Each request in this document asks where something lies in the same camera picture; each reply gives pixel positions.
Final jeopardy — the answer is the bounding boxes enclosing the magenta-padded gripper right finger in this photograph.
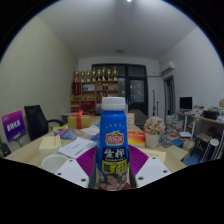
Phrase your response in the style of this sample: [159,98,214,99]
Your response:
[128,144,173,189]

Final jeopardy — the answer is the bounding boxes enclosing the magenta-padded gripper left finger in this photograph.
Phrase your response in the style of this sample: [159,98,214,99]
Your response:
[54,145,99,189]

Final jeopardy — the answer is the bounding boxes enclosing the blue drink bottle white cap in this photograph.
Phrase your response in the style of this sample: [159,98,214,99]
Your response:
[95,96,132,192]

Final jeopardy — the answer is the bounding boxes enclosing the white printed booklet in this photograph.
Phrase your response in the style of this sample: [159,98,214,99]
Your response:
[57,136,98,160]

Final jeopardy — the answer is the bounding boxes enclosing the orange red book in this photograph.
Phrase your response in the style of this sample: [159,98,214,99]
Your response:
[127,130,147,148]

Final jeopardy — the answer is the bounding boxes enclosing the pale yellow book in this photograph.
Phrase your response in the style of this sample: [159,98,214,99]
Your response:
[38,134,62,154]

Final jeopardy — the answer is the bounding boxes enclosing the blue colourful magazine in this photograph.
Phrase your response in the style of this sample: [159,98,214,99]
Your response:
[53,128,81,141]

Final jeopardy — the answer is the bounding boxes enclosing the pink flowers in white pot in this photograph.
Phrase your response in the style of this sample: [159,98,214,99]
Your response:
[143,115,167,149]

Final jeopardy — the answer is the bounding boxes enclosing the stack of books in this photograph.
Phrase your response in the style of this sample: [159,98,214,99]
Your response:
[159,114,184,148]

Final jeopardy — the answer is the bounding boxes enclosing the yellow gift box red ribbon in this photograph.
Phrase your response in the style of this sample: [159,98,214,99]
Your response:
[67,109,92,131]

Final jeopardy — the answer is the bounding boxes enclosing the small tan upright box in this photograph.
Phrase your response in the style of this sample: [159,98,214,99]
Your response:
[125,112,136,132]

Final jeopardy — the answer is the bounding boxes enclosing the white round stool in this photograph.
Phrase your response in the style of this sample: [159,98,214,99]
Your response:
[199,138,221,164]

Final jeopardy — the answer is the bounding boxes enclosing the black striped office chair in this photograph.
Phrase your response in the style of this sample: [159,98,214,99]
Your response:
[0,141,13,158]

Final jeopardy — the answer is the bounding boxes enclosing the cluttered wooden desk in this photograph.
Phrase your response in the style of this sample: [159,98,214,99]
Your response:
[176,109,224,161]

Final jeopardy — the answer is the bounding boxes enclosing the purple sign board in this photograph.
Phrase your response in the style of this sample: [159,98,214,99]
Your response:
[1,110,28,144]

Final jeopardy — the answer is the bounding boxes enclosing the black computer monitor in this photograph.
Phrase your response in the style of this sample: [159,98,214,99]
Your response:
[179,96,194,111]

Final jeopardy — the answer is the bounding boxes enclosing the wooden shelf unit with trophies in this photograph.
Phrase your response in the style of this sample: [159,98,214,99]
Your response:
[69,66,120,114]

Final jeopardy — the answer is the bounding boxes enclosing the black framed glass door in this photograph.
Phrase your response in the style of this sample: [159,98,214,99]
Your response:
[91,63,149,118]

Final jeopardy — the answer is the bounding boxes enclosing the white air conditioner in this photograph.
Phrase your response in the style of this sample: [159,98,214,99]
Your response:
[160,60,176,75]

